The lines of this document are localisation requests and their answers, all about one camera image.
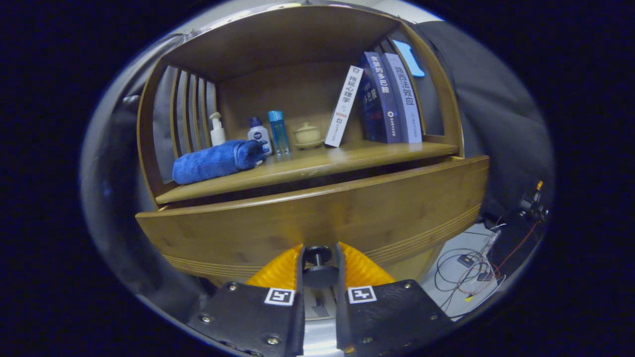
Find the dark blue book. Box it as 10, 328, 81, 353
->
358, 52, 403, 144

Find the clear blue bottle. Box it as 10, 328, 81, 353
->
268, 111, 291, 157

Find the black device with orange top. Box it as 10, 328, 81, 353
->
518, 179, 550, 221

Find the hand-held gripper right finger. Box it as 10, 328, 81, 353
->
335, 241, 455, 356

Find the tangle of floor cables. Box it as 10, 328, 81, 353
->
434, 223, 507, 314

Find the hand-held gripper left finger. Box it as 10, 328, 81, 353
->
188, 242, 305, 357

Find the beige lidded teacup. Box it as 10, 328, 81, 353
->
293, 122, 324, 150

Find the black backdrop cloth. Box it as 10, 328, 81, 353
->
79, 20, 555, 298

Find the white pump bottle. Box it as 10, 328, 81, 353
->
209, 112, 227, 147

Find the white bottle with blue cap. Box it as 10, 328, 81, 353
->
247, 117, 273, 157

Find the white book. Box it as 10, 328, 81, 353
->
324, 65, 364, 148

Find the wooden drawer with black knob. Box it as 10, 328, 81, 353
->
135, 155, 491, 289

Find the wooden cabinet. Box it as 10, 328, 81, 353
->
135, 4, 491, 298

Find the rolled blue towel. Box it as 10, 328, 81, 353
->
172, 139, 268, 185

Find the wooden countertop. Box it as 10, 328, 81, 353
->
155, 140, 459, 205

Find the pale lilac book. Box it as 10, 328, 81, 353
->
381, 53, 423, 144

